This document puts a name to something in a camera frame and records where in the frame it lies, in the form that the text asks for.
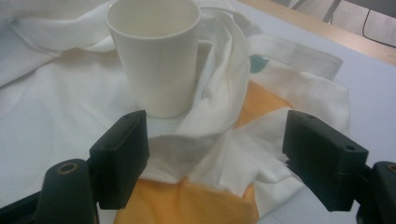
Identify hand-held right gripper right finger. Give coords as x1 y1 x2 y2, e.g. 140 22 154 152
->
282 109 396 224

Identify pale blue table mat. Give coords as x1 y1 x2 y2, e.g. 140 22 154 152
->
230 0 396 224

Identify white cup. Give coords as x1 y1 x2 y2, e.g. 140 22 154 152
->
105 0 202 119

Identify white tote bag coloured shapes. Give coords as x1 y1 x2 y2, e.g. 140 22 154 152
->
0 0 352 224

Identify tangled black floor cables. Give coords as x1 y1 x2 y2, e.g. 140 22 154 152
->
361 8 396 49

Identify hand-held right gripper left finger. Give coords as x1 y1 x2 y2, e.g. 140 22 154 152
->
34 109 150 224

